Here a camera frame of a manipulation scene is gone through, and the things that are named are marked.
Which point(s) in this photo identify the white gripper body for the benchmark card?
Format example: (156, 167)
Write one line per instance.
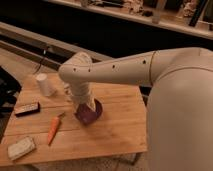
(79, 93)

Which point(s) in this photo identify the orange carrot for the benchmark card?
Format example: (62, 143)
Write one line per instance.
(54, 127)

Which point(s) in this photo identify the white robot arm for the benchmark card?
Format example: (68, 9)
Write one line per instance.
(180, 103)

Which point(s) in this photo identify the white sponge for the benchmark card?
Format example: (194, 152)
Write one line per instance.
(21, 148)

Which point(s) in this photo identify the purple bowl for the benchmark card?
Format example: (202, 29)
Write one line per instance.
(86, 115)

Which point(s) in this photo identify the white paper cup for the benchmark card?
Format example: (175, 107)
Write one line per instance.
(45, 85)

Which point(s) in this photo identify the wooden table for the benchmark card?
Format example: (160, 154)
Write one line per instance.
(121, 129)

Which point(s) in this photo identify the dark rectangular block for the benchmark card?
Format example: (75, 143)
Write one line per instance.
(27, 109)

